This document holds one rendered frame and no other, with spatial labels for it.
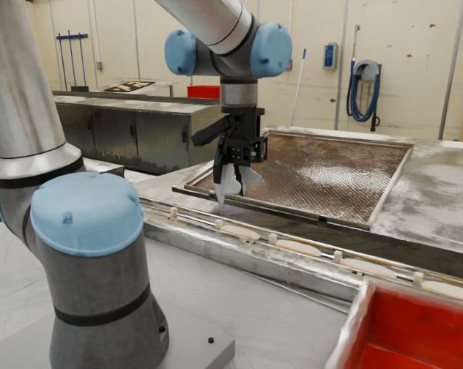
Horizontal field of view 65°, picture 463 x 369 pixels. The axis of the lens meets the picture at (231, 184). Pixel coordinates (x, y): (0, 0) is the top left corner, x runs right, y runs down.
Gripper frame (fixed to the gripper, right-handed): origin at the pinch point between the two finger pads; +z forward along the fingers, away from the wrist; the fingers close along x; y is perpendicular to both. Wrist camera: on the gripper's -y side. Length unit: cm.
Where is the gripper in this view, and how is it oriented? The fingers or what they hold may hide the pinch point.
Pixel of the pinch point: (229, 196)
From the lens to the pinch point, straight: 81.3
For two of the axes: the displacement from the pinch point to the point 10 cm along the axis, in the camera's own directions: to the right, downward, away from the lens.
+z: 0.0, 9.5, 3.0
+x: 5.5, -2.5, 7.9
